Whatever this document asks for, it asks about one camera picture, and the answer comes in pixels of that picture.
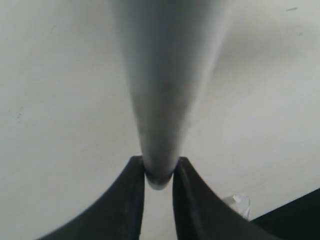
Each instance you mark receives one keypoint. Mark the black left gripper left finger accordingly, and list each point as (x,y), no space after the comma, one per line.
(116,215)

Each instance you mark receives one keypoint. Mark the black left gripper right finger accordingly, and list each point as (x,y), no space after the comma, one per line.
(199,214)

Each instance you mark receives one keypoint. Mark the wooden drumstick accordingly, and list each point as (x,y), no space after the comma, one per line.
(170,49)

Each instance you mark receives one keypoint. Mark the crumpled clear plastic piece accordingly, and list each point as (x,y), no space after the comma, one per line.
(240,203)

